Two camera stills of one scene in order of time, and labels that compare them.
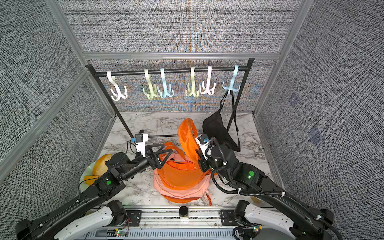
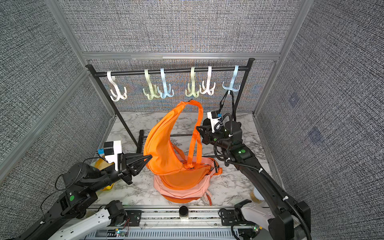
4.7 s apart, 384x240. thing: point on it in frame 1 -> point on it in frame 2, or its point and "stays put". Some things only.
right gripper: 205,167 -> 209,136
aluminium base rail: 202,223 stays put
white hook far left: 123,95 stays put
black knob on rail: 183,212 stays put
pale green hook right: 193,92 stays put
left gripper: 154,164 -> 135,166
